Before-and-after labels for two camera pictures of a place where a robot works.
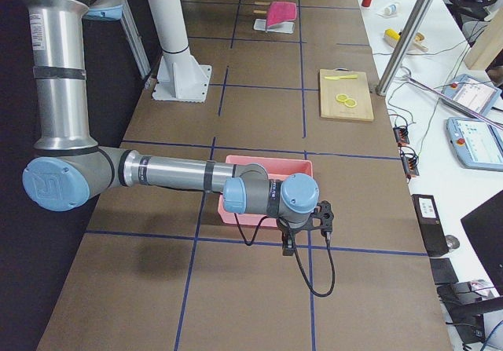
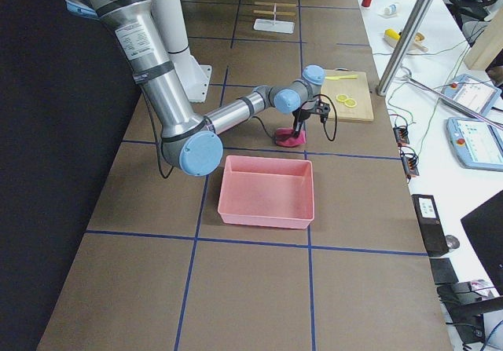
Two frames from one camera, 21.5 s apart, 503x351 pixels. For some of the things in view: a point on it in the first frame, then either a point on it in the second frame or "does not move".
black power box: (431, 225) does not move
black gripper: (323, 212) -> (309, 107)
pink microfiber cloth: (280, 12) -> (284, 137)
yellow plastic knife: (337, 78) does not move
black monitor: (484, 228) does not move
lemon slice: (342, 97) does not move
